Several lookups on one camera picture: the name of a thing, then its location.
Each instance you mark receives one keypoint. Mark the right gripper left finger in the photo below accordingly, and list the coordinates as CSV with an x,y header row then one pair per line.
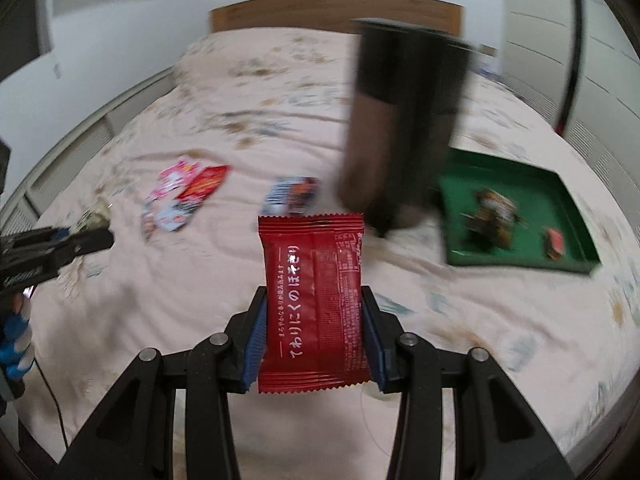
x,y
129,433

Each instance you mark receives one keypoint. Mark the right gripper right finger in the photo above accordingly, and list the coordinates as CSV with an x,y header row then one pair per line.
x,y
497,434

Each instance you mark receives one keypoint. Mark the blue white snack bag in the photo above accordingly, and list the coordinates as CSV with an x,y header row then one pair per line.
x,y
291,197

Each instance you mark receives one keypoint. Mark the blue gloved left hand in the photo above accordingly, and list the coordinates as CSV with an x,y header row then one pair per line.
x,y
17,349

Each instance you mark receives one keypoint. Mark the pink My Melody snack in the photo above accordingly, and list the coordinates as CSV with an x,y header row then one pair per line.
x,y
169,180

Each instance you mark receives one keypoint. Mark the wooden headboard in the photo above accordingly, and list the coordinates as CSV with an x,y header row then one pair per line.
x,y
336,15

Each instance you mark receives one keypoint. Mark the dark red snack packet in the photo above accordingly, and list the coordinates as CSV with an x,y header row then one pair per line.
x,y
314,320

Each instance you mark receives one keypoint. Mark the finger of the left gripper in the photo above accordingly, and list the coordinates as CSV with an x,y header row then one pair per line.
x,y
85,243

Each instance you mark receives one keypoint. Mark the brown wrapped candy bag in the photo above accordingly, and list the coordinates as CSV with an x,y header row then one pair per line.
x,y
491,225

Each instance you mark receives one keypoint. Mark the black and bronze kettle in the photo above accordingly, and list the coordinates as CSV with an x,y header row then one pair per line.
x,y
408,89

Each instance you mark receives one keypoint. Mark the green tray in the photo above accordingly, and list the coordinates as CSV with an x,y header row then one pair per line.
x,y
543,202

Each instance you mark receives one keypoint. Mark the small red candy packet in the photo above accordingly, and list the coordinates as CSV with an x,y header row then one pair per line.
x,y
554,243

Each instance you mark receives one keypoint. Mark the red and white snack bag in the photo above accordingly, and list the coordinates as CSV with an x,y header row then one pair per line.
x,y
204,184

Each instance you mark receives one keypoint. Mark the white wardrobe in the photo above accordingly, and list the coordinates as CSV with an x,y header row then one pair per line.
x,y
573,63

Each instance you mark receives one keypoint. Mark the floral pink bedspread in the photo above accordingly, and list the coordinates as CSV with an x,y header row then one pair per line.
x,y
274,103

